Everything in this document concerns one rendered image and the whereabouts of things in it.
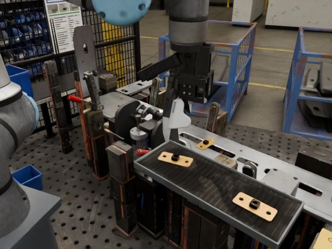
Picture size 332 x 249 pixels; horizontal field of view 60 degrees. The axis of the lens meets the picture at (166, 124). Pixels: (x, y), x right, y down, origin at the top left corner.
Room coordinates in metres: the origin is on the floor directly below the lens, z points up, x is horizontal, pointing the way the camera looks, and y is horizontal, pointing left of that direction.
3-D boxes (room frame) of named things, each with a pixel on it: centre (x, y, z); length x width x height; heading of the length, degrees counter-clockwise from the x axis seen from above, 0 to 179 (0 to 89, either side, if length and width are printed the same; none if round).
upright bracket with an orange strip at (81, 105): (1.17, 0.38, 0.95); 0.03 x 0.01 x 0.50; 49
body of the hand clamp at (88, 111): (1.10, 0.31, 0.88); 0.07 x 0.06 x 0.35; 139
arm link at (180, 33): (0.59, -0.04, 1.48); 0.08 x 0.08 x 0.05
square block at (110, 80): (1.50, 0.32, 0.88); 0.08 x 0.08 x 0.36; 49
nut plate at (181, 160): (0.59, -0.02, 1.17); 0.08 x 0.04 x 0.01; 67
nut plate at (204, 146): (0.91, -0.15, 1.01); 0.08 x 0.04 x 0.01; 138
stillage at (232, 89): (3.33, -0.53, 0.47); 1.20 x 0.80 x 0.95; 157
